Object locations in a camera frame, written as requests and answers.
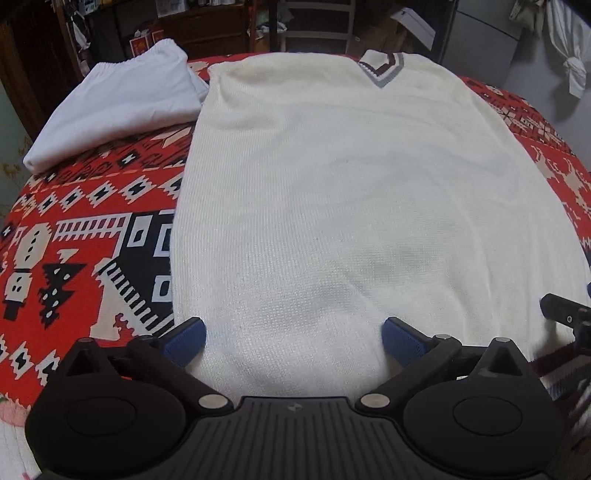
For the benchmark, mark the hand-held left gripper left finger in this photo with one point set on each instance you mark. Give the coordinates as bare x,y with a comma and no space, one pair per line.
184,340

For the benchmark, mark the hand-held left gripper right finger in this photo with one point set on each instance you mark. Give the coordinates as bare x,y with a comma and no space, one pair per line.
400,340

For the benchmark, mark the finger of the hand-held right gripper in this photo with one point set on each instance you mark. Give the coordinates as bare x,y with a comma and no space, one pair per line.
561,309

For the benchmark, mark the cream knit vest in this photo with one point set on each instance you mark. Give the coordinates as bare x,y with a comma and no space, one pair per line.
346,207

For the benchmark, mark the red patterned blanket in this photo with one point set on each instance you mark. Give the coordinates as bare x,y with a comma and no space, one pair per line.
83,198

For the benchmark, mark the white knotted curtain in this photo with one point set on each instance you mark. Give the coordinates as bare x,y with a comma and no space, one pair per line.
575,69

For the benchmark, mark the white folded garment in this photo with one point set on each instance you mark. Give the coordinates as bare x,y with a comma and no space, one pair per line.
120,101

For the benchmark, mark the grey refrigerator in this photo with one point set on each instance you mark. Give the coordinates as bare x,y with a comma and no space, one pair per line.
480,41

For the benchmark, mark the beige hanging cloth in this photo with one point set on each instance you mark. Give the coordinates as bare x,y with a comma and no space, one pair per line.
528,16

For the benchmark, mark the red box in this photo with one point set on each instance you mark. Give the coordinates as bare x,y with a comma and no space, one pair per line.
138,46
158,37

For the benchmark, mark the dark wooden cabinet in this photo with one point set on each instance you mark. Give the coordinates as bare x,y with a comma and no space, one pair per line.
207,32

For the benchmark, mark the cardboard box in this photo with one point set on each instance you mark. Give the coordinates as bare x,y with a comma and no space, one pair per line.
415,25

